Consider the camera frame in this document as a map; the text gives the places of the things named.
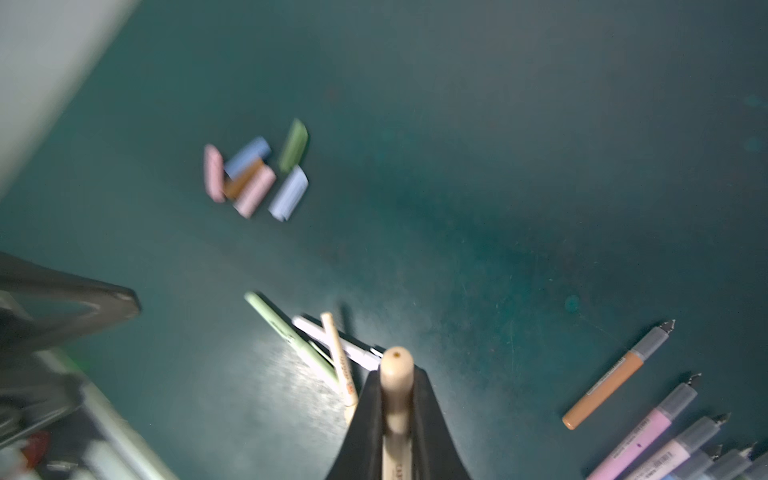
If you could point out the blue pen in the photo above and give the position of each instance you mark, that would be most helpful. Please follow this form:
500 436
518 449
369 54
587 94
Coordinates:
698 463

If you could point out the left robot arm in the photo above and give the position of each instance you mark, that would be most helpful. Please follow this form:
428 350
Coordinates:
55 422

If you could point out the pale pink pen cap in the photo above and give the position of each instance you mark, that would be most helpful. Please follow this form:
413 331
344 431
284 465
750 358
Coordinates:
255 191

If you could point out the yellow beige pen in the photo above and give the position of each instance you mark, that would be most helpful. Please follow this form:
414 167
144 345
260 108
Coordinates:
342 367

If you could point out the light green pen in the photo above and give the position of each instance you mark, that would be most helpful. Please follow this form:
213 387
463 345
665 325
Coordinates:
303 348

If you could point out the dark green pen cap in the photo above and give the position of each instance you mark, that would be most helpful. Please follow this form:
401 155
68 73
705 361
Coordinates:
294 146

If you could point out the lavender white pen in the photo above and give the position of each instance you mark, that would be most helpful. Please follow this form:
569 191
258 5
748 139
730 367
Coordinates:
730 465

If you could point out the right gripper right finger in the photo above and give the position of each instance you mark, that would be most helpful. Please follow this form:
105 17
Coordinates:
434 451

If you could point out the brown pen cap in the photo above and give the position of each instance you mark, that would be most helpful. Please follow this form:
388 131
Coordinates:
236 185

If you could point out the green table mat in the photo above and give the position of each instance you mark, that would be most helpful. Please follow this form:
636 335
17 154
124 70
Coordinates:
515 191

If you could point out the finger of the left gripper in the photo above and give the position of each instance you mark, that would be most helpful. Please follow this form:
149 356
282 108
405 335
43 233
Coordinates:
42 308

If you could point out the lavender pen cap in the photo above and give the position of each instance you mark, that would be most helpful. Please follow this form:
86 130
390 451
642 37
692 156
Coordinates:
289 195

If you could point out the brown pen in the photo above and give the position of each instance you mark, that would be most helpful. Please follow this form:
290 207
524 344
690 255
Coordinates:
618 374

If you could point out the blue pen cap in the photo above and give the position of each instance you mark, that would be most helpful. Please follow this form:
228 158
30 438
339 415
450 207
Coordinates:
257 149

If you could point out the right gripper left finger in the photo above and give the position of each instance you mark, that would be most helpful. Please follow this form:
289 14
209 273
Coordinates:
360 456

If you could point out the pale pink white pen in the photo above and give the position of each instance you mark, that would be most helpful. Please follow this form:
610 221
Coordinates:
680 449

